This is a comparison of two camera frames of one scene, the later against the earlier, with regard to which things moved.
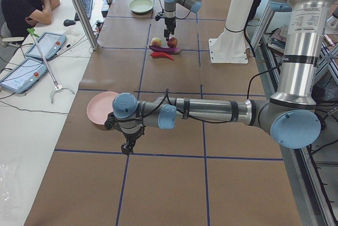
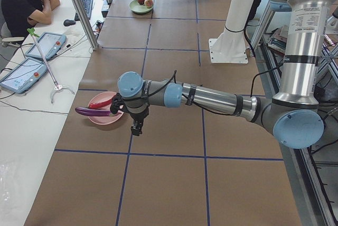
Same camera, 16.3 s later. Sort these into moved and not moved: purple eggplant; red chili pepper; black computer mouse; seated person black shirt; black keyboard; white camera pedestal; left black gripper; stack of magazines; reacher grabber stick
Moved: purple eggplant; left black gripper; red chili pepper
Not moved: black keyboard; stack of magazines; white camera pedestal; reacher grabber stick; black computer mouse; seated person black shirt
